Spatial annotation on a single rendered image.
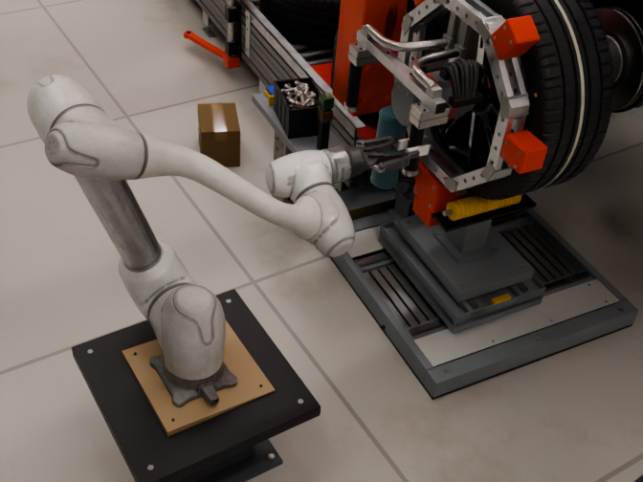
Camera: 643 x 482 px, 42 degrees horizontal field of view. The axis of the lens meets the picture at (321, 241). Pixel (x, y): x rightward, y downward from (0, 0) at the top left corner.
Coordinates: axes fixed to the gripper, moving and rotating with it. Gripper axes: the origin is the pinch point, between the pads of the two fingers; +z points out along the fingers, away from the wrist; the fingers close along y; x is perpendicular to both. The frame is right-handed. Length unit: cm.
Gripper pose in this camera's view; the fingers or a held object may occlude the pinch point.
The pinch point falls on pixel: (413, 146)
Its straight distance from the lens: 219.7
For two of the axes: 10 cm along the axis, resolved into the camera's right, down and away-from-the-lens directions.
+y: 4.4, 6.1, -6.6
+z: 9.0, -2.4, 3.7
